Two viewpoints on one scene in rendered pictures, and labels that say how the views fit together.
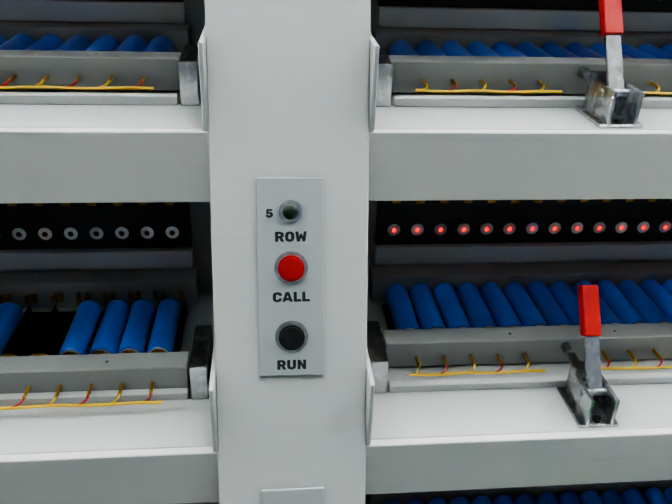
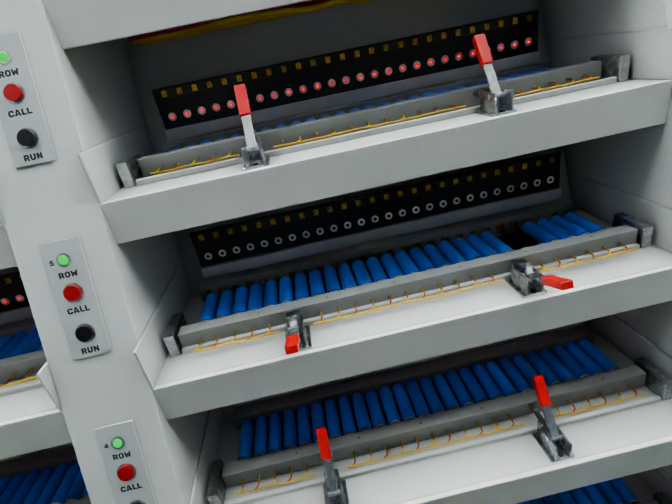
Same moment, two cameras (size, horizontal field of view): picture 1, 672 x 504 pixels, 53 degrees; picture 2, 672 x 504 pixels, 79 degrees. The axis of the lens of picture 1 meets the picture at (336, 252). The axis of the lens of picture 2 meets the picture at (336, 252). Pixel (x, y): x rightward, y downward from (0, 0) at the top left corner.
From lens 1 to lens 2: 0.44 m
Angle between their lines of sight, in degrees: 5
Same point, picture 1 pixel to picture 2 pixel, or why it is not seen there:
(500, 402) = not seen: outside the picture
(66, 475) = (613, 292)
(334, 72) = not seen: outside the picture
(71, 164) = (599, 115)
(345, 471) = not seen: outside the picture
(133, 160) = (631, 105)
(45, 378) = (563, 250)
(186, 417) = (651, 254)
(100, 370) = (593, 240)
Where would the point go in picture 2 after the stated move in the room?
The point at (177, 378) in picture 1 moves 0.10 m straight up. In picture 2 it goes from (632, 237) to (620, 155)
